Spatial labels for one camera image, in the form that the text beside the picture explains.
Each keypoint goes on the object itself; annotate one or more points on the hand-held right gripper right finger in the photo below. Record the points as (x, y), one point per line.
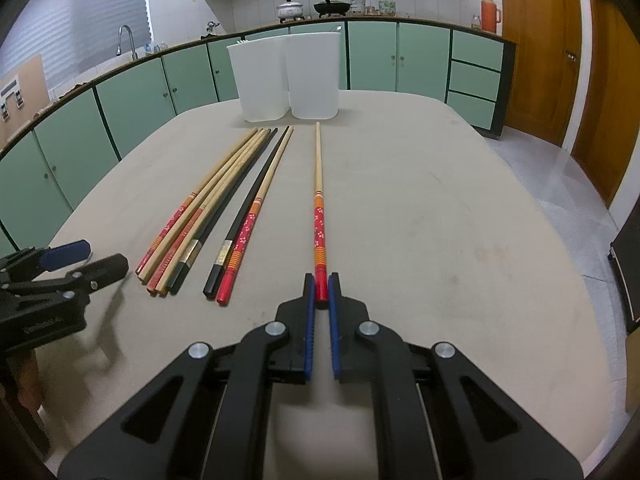
(335, 332)

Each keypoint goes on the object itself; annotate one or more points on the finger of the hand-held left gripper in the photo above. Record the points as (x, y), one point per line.
(65, 255)
(102, 270)

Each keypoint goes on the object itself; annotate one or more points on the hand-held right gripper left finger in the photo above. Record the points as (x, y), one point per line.
(309, 330)

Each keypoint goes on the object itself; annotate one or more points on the red floral wooden chopstick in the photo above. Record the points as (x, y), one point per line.
(246, 242)
(320, 240)
(187, 241)
(170, 232)

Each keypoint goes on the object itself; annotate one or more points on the black chopstick with gold band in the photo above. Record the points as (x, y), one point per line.
(244, 221)
(187, 270)

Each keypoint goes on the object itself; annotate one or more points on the plain wooden chopstick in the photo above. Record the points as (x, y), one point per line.
(209, 220)
(198, 210)

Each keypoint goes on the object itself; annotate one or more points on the white plastic utensil container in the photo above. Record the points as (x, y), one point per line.
(260, 85)
(312, 80)

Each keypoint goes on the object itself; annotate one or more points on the green kitchen base cabinets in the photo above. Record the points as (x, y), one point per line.
(135, 100)

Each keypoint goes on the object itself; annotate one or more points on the cardboard panel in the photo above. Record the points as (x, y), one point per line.
(22, 85)

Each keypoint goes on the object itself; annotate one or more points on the small clear bottles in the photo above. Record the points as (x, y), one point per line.
(150, 47)

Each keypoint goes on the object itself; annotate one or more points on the chrome sink faucet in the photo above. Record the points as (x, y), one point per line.
(125, 35)

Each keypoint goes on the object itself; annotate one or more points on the white window blinds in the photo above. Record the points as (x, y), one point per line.
(90, 15)

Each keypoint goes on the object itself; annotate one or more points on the small dark countertop object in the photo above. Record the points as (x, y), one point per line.
(212, 27)

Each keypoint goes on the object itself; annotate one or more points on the black cabinet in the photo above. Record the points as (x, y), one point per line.
(625, 280)

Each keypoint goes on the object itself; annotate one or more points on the white cooking pot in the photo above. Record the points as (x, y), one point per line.
(290, 10)

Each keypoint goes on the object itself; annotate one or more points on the black wok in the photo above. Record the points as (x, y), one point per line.
(331, 7)

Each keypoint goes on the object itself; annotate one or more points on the patterned storage jar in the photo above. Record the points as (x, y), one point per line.
(387, 7)

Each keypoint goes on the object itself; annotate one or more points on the small glass jar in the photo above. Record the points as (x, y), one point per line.
(475, 21)

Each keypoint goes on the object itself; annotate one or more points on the wooden door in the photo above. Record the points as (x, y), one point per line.
(607, 100)
(537, 50)

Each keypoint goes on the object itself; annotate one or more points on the orange thermos flask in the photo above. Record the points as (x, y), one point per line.
(491, 10)

